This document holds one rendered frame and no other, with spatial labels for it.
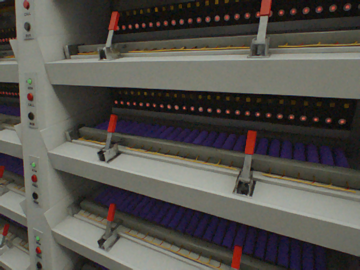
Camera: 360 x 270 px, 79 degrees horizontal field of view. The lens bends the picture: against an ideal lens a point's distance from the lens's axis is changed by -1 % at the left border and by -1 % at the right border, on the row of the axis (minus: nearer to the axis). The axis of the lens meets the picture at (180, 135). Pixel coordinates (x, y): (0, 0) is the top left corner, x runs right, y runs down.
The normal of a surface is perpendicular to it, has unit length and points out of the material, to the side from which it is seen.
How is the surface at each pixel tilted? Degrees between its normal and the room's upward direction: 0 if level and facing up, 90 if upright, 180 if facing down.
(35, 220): 90
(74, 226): 18
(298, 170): 108
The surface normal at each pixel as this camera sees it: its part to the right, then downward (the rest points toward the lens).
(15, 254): -0.07, -0.90
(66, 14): 0.90, 0.13
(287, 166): -0.44, 0.42
